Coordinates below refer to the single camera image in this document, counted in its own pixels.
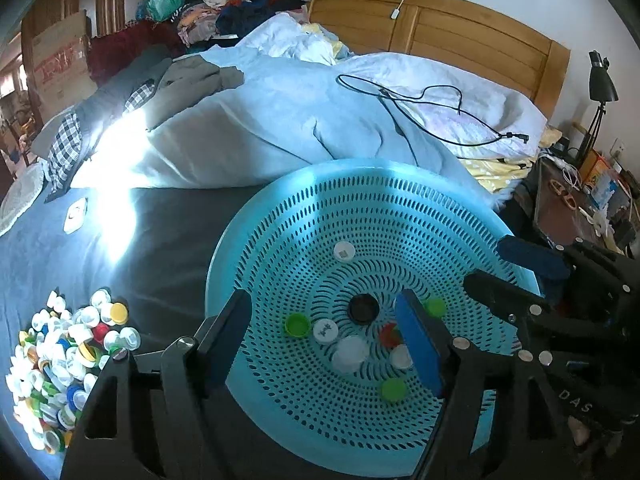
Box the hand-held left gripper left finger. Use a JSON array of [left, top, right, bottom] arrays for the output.
[[60, 289, 252, 480]]

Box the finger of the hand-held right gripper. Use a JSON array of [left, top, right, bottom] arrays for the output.
[[496, 235, 631, 286], [462, 270, 557, 330]]

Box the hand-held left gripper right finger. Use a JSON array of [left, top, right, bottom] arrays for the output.
[[394, 289, 566, 480]]

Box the small white bottle cap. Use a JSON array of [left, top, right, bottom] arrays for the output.
[[390, 344, 414, 370]]

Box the black bottle cap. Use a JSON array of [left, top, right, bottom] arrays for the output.
[[348, 295, 379, 322]]

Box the large white bottle cap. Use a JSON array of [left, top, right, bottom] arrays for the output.
[[332, 336, 371, 373]]

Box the white printed bottle cap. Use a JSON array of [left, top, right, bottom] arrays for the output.
[[313, 319, 339, 344]]

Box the teal perforated plastic basket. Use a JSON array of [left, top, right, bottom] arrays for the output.
[[205, 158, 543, 465]]

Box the pile of plastic bottle caps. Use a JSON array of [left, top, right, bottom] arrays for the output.
[[5, 287, 142, 456]]

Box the dark wooden nightstand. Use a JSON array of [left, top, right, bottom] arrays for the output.
[[515, 155, 640, 261]]

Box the yellow dotted sheet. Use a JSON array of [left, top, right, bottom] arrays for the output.
[[457, 127, 556, 193]]

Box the orange box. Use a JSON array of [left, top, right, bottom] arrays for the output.
[[582, 152, 613, 186]]

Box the dark grey bed sheet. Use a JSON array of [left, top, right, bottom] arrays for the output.
[[0, 185, 281, 480]]

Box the white pillow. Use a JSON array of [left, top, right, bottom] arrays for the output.
[[340, 52, 548, 158]]

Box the black desk lamp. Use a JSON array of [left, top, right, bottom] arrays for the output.
[[575, 50, 621, 171]]

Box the small white packet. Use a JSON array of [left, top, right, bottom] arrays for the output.
[[64, 198, 88, 233]]

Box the light blue duvet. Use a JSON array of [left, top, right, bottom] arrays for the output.
[[72, 42, 496, 206]]

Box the wooden headboard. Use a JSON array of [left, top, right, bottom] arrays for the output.
[[306, 0, 572, 121]]

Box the round white lace mat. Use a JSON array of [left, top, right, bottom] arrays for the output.
[[0, 165, 45, 236]]

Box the grey jacket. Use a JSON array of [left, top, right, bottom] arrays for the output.
[[145, 55, 246, 128]]

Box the dark red blanket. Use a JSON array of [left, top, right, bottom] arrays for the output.
[[89, 20, 186, 86]]

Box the cardboard box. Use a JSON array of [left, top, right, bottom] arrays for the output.
[[31, 10, 98, 123]]

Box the heap of clothes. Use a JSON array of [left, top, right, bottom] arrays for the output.
[[172, 0, 318, 51]]

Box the teal plastic bag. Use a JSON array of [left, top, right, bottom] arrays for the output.
[[145, 0, 187, 21]]

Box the black cable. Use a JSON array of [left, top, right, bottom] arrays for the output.
[[337, 74, 532, 147]]

